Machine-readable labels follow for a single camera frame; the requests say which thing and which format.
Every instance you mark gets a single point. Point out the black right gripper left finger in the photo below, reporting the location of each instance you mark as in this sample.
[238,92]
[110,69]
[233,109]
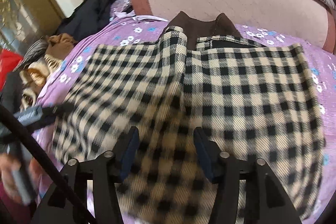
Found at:
[111,168]

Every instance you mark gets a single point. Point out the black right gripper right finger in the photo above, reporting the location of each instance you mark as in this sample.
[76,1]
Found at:
[224,171]

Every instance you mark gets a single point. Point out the black cream plaid coat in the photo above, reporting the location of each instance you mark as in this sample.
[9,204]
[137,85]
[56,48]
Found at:
[199,113]

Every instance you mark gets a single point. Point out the tan brown clothes pile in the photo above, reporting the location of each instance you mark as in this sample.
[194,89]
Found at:
[42,59]

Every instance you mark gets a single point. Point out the red cloth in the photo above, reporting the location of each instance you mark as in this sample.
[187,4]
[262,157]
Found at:
[9,60]

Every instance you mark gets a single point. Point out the wooden glass cabinet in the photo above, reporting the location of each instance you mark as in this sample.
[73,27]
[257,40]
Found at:
[23,22]

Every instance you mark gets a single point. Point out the dark navy garment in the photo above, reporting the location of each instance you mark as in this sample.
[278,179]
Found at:
[90,17]

